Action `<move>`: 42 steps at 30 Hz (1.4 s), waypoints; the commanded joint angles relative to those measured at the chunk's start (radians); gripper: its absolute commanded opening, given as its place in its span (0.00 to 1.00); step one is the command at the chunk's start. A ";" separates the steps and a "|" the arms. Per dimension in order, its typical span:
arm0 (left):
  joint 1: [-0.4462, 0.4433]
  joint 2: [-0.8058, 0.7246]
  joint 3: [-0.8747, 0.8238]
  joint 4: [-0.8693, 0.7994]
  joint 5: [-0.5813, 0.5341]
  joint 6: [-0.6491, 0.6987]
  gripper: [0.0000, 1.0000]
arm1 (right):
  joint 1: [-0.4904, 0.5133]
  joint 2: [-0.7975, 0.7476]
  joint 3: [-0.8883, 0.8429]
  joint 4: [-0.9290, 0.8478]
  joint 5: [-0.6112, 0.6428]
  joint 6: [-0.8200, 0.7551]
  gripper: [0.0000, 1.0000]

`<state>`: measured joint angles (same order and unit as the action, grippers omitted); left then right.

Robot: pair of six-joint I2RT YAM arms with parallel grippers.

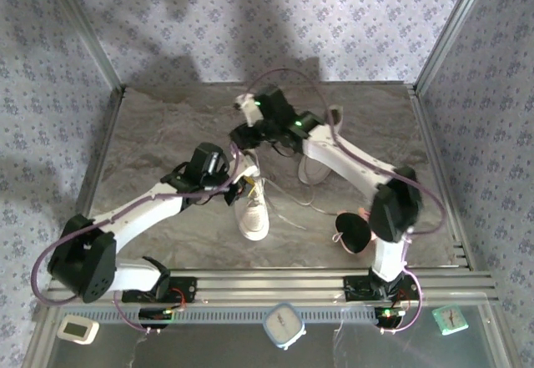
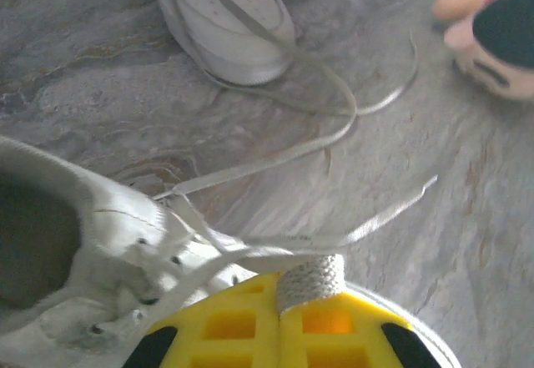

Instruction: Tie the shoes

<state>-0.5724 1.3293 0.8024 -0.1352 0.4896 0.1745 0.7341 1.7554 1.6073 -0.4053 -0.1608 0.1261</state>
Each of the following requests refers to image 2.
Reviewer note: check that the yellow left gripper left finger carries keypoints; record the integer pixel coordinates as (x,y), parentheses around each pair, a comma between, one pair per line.
(233,343)

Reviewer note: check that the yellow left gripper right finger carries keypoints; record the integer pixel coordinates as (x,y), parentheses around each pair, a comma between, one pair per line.
(334,343)

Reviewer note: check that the white shoelace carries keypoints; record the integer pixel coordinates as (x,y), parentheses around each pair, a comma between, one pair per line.
(250,167)
(310,280)

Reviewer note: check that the plush doll with black hat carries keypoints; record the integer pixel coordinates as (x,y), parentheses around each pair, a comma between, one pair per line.
(500,30)

